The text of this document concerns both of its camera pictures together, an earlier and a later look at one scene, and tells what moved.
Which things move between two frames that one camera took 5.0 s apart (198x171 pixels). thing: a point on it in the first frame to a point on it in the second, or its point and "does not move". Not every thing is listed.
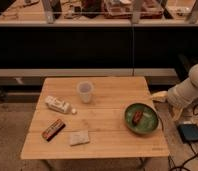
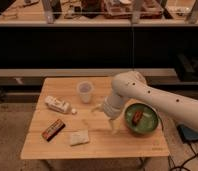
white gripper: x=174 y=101 to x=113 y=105
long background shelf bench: x=159 y=40 does not move
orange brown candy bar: x=53 y=130 does not move
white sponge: x=79 y=137 does not move
